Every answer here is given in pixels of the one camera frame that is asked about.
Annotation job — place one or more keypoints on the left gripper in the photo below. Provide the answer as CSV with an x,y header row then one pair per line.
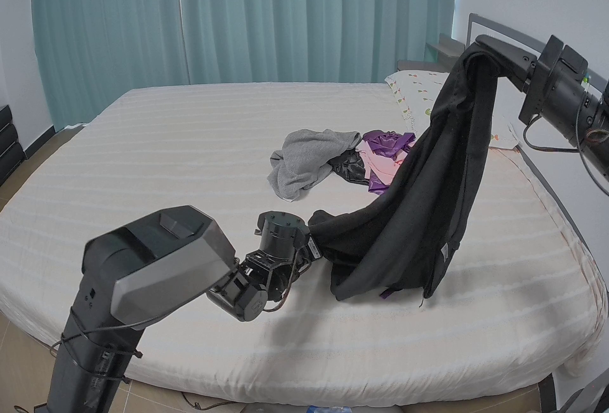
x,y
309,254

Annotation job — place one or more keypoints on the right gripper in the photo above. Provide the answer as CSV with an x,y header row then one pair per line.
x,y
542,78

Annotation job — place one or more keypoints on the black T-shirt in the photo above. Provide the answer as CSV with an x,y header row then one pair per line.
x,y
428,192

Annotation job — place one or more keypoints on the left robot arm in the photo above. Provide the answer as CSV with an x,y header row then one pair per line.
x,y
157,254

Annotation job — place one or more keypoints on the pile of clothes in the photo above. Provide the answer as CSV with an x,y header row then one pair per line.
x,y
380,154

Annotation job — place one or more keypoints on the bed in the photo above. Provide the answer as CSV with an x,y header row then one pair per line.
x,y
190,140

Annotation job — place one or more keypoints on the grey bedside table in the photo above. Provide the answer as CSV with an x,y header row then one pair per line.
x,y
437,54

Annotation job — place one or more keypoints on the grey knitted garment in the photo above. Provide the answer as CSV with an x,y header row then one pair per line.
x,y
304,159

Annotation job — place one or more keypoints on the white printed pillow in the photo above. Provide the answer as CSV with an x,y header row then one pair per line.
x,y
418,92

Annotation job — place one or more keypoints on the blue-green curtain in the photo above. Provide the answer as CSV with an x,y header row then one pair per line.
x,y
309,6
109,21

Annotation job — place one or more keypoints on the black chest of drawers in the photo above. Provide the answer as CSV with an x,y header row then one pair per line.
x,y
9,144

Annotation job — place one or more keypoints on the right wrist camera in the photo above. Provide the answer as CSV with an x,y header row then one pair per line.
x,y
574,60

